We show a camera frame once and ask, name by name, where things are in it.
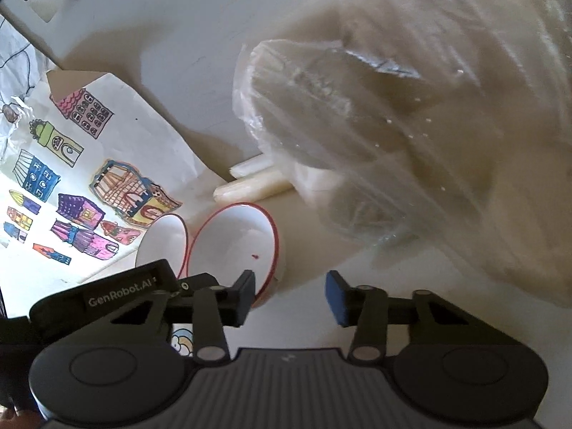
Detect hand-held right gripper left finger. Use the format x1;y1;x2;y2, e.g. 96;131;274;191
109;270;256;364

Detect drawing of sitting boy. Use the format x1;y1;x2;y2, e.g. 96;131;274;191
0;14;60;175

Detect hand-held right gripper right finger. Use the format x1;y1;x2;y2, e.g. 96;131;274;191
325;270;481;364

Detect white red-rimmed ceramic bowl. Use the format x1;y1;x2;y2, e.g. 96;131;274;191
135;213;189;278
186;203;287;309

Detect coloured houses drawing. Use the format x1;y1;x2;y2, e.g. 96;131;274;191
0;69;207;287

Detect clear bag of white rolls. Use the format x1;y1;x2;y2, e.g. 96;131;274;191
231;0;572;307

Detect printed white cloth mat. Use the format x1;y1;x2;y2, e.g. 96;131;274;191
0;174;572;429

